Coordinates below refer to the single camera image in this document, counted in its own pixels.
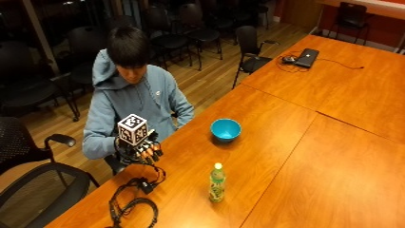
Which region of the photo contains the black laptop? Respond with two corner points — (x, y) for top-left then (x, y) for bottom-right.
(292, 47), (321, 69)

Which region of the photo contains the the person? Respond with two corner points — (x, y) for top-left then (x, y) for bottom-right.
(81, 26), (196, 176)

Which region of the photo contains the black chair with armrest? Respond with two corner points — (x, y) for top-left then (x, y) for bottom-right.
(0, 116), (79, 176)
(231, 25), (281, 90)

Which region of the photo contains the black mesh office chair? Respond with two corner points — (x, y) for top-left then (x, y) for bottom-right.
(0, 162), (101, 228)

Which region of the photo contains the small black adapter box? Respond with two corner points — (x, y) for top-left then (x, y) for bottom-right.
(139, 180), (156, 195)

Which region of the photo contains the thin black cable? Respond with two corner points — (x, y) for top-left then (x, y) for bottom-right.
(275, 50), (366, 74)

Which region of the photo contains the white marker cube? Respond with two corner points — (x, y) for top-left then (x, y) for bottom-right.
(116, 113), (149, 147)

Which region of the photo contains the thick black cable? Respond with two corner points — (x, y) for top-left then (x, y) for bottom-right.
(107, 163), (168, 228)

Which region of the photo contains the black stacking chair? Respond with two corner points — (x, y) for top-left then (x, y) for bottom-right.
(0, 40), (81, 124)
(65, 26), (109, 93)
(179, 3), (224, 71)
(328, 1), (370, 45)
(141, 6), (193, 71)

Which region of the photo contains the blue bowl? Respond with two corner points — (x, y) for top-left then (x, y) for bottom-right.
(211, 118), (243, 143)

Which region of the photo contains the green drink bottle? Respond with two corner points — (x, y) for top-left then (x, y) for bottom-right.
(208, 161), (227, 204)

